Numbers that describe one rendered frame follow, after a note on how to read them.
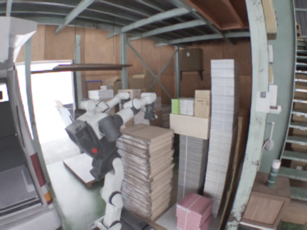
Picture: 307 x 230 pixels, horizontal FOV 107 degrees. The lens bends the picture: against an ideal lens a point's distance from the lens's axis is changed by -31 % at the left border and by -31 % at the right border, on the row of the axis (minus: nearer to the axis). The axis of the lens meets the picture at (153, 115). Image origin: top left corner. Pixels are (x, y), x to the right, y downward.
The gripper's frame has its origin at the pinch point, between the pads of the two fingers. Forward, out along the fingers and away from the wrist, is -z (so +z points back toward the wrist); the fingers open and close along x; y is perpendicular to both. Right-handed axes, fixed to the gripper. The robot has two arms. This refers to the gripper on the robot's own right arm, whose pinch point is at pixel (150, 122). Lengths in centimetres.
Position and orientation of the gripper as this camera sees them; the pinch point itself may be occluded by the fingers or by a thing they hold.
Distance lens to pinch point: 145.9
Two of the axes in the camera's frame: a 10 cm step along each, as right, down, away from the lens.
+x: -7.6, -1.1, 6.4
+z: -0.3, -9.8, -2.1
